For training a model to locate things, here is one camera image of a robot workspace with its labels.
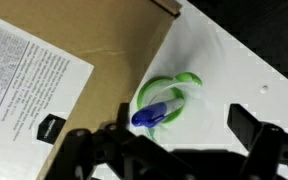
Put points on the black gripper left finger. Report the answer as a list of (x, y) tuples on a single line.
[(117, 153)]

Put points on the clear cup with green rim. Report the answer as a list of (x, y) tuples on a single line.
[(175, 80)]

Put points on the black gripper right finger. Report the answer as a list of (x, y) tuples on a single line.
[(267, 143)]

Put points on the white printed paper label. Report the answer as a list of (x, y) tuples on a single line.
[(27, 96)]

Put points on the blue capped marker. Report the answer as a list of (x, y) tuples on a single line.
[(150, 115)]

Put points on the white table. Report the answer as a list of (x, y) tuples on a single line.
[(237, 73)]

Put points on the brown cardboard box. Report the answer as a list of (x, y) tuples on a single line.
[(110, 36)]

